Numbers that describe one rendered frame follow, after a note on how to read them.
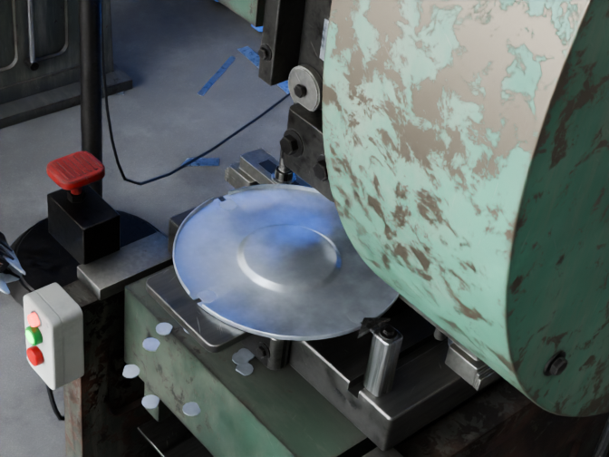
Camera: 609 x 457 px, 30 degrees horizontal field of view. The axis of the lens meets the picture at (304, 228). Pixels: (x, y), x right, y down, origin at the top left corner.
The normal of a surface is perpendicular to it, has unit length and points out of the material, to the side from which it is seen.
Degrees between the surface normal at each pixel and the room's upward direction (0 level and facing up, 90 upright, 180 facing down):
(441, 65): 85
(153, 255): 0
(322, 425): 0
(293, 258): 0
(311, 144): 90
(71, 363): 90
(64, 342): 90
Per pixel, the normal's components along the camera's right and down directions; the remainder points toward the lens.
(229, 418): -0.75, 0.35
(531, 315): 0.65, 0.53
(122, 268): 0.11, -0.77
